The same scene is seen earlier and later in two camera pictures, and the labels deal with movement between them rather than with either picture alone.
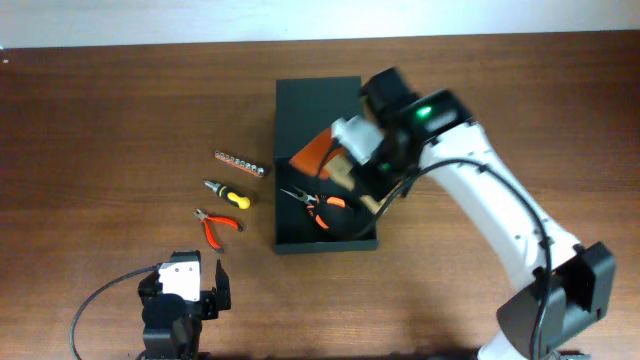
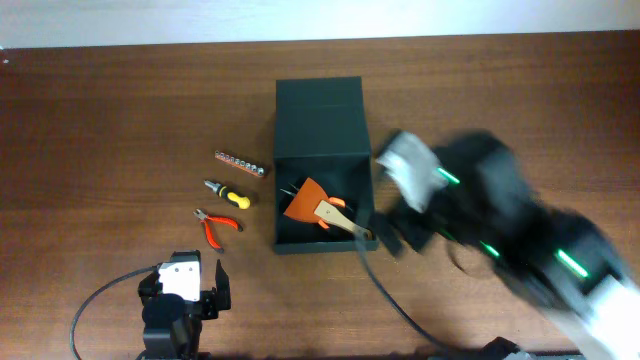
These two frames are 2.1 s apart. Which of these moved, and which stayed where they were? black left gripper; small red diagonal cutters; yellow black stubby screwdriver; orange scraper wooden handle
Moved: orange scraper wooden handle
Stayed: small red diagonal cutters; yellow black stubby screwdriver; black left gripper
